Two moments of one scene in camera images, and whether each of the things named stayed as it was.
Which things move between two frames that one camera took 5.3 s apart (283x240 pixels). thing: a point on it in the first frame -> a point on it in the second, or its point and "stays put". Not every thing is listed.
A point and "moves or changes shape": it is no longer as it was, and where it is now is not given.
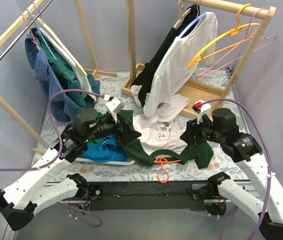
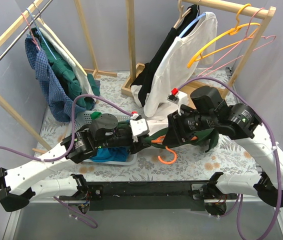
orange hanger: x=162 y=160 -> x=160 y=141
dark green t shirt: x=197 y=151 moves or changes shape
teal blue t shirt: x=107 y=149 stays put
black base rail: x=145 y=195 stays put
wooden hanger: x=181 y=17 stays put
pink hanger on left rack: x=34 y=40 stays put
